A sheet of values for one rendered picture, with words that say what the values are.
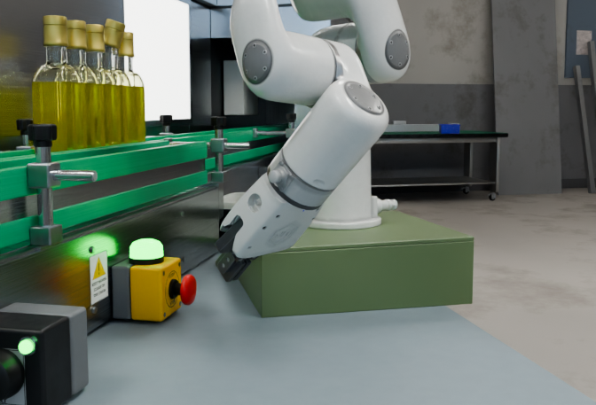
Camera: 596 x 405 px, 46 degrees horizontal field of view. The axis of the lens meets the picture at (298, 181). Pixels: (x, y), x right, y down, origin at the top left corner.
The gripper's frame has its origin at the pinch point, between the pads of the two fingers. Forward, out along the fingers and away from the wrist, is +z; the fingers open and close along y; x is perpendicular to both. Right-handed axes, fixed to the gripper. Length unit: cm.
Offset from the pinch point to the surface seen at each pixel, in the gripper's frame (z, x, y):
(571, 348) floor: 91, -28, 237
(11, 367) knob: -2.5, -6.5, -31.8
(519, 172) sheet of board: 250, 167, 731
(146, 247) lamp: 6.6, 8.4, -5.2
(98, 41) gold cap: 6.2, 48.6, 6.6
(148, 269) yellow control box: 7.2, 5.5, -6.2
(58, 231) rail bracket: 0.3, 8.6, -19.9
